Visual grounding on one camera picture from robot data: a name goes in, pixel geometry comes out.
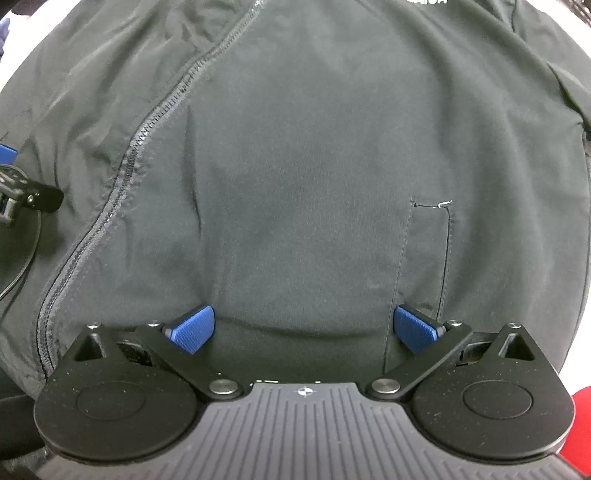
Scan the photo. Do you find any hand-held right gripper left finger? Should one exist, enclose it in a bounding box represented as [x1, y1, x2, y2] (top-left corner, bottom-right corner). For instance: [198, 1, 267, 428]
[60, 305, 243, 400]

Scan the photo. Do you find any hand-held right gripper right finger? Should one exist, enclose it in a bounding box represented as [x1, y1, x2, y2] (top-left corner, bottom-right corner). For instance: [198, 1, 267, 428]
[367, 304, 539, 400]

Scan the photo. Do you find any black zip jacket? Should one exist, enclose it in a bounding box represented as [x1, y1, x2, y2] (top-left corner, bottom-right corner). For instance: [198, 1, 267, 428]
[0, 0, 591, 402]

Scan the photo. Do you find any purple floral bedsheet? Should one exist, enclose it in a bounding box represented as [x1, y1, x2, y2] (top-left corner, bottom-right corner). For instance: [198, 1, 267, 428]
[0, 203, 63, 333]

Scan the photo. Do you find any red object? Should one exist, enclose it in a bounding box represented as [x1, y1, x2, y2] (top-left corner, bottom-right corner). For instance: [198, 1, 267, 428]
[551, 385, 591, 464]

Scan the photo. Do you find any black cable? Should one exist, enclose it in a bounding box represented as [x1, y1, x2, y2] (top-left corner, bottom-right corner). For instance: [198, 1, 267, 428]
[0, 213, 43, 298]

